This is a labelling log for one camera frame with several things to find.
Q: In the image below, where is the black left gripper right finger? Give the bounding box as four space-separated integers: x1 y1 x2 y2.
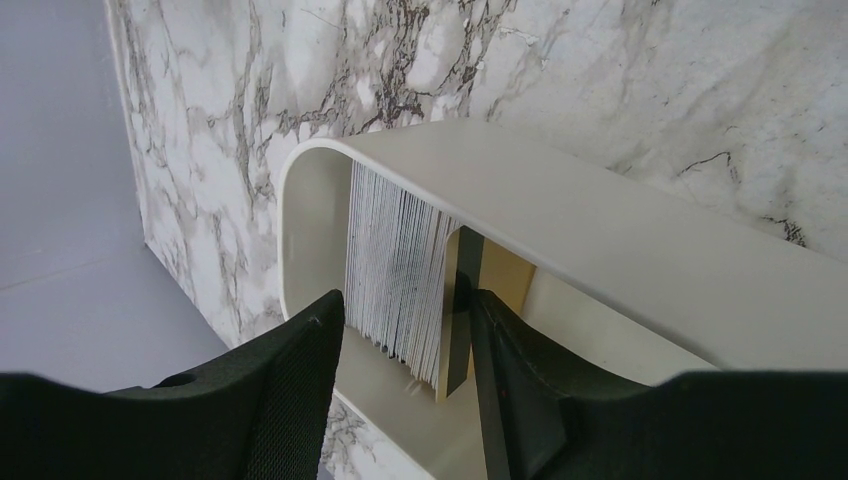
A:
468 290 847 479

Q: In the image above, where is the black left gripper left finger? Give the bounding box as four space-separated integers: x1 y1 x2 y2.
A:
1 290 345 479

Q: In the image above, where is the gold credit card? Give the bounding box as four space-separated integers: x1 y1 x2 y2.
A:
434 226 536 403

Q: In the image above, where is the long white card tray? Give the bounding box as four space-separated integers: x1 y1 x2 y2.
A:
278 120 847 479

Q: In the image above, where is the stack of white cards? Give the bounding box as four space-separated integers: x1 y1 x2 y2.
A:
344 164 460 385

